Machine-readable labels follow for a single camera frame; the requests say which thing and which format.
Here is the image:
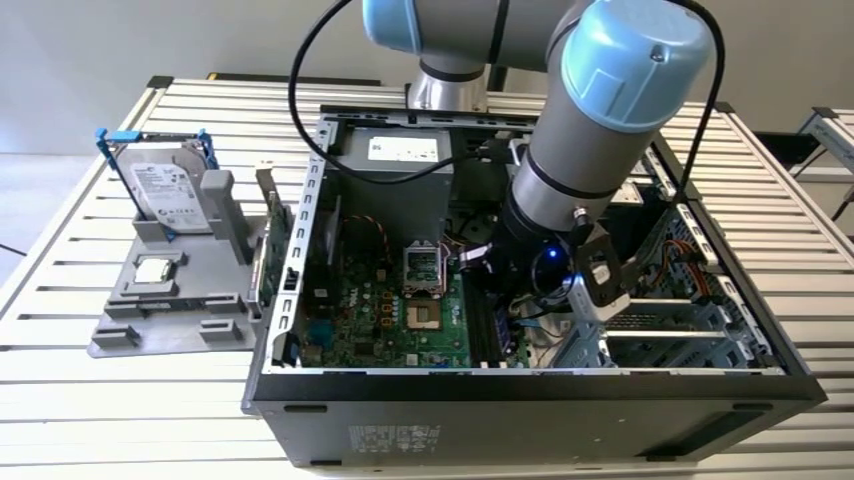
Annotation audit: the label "black RAM slot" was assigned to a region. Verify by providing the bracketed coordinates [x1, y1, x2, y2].
[466, 292, 486, 372]
[474, 294, 494, 372]

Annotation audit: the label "metal socket cover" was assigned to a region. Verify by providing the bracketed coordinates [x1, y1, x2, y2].
[402, 242, 447, 296]

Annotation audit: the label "CPU socket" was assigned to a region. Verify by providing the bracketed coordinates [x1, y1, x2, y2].
[404, 295, 447, 335]

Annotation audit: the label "grey metal drive cage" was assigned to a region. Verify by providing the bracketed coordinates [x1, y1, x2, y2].
[610, 164, 676, 211]

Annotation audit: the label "grey power supply unit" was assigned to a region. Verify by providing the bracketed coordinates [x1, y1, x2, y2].
[325, 127, 456, 246]

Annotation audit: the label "green motherboard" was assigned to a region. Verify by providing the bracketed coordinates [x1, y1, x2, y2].
[296, 244, 535, 374]

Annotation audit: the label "grey metal disk bay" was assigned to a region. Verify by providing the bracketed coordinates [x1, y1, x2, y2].
[586, 298, 769, 372]

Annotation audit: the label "black case fan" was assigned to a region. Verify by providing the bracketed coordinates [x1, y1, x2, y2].
[312, 195, 346, 281]

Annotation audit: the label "black open PC case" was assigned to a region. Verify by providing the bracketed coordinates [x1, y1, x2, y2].
[239, 102, 830, 471]

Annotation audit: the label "green graphics card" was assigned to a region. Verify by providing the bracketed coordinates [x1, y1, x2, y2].
[244, 158, 300, 321]

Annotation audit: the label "grey plastic parts rack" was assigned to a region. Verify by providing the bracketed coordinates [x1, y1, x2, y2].
[88, 169, 268, 359]

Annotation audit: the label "neighbouring metal slat table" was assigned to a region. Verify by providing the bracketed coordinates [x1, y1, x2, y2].
[790, 105, 854, 221]

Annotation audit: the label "silver CPU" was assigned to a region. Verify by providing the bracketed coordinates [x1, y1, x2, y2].
[135, 257, 179, 284]

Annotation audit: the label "hard disk in blue carrier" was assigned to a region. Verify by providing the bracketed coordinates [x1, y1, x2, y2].
[95, 127, 221, 241]

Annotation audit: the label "grey camera with black bracket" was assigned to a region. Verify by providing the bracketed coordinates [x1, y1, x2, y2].
[563, 232, 634, 322]

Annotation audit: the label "red yellow power wires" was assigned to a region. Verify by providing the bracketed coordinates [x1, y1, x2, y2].
[656, 239, 719, 307]

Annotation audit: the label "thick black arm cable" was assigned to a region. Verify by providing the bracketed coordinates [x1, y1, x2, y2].
[288, 0, 486, 185]

